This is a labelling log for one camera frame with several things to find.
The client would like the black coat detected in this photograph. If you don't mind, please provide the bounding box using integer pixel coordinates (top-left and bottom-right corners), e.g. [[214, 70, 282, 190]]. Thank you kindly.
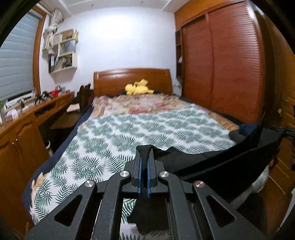
[[127, 125, 283, 234]]

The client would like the green leaf print bedsheet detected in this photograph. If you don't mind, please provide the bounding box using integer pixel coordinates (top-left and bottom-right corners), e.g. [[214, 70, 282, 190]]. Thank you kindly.
[[29, 104, 235, 224]]

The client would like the blue folded garment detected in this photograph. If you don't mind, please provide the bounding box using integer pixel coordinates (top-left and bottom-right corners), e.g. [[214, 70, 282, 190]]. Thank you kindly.
[[239, 124, 257, 136]]

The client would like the grey folded garment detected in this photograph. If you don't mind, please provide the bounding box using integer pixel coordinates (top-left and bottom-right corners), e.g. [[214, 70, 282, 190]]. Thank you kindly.
[[228, 129, 246, 144]]

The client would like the floral quilt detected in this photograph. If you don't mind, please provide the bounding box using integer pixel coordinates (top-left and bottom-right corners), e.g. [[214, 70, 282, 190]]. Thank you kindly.
[[91, 92, 241, 131]]

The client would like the yellow plush toy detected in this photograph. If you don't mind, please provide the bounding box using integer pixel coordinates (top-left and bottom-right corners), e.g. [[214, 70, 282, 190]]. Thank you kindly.
[[125, 79, 154, 95]]

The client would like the dark wooden chair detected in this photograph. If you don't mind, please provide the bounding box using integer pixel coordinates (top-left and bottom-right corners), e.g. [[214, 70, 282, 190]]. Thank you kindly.
[[77, 83, 91, 112]]

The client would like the wooden headboard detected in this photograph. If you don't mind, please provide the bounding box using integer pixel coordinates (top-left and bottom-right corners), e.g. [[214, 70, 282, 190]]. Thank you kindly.
[[93, 68, 173, 97]]

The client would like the wooden louvered wardrobe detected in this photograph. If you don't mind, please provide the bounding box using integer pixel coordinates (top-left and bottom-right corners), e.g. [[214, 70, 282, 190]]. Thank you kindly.
[[174, 1, 282, 125]]

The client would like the red basket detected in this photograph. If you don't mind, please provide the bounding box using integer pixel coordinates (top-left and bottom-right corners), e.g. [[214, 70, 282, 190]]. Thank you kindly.
[[49, 90, 60, 97]]

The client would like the wooden desk cabinet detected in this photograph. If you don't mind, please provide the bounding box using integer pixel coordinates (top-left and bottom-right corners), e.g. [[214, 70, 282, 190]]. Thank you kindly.
[[1, 92, 74, 234]]

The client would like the black horse figurine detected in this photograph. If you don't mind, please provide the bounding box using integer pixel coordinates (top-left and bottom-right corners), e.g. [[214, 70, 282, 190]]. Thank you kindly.
[[34, 91, 53, 104]]

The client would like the grey window blind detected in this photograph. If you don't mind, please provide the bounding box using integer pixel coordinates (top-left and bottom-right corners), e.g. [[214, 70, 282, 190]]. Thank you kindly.
[[0, 9, 42, 100]]

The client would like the tied white curtain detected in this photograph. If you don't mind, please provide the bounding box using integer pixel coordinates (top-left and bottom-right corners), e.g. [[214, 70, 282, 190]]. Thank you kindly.
[[43, 9, 63, 52]]

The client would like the white wall shelf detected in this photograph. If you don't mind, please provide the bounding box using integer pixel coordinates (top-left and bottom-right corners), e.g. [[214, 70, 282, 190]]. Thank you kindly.
[[48, 29, 79, 74]]

